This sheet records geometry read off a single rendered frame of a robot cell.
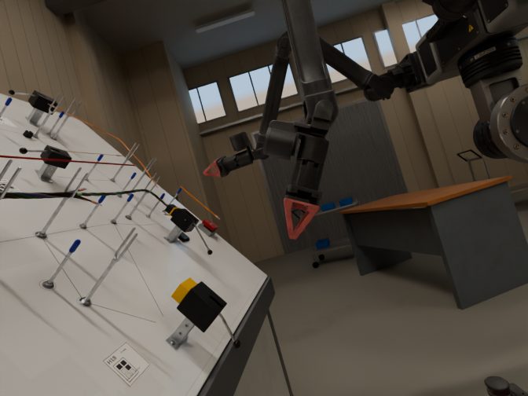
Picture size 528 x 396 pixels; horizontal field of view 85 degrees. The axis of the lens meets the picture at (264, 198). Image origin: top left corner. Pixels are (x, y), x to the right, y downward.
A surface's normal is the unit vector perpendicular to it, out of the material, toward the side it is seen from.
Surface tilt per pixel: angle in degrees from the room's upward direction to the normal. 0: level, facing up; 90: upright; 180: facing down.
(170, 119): 90
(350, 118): 90
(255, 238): 90
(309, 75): 79
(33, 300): 54
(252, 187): 90
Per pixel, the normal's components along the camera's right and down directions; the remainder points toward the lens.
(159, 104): -0.05, -0.03
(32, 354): 0.60, -0.79
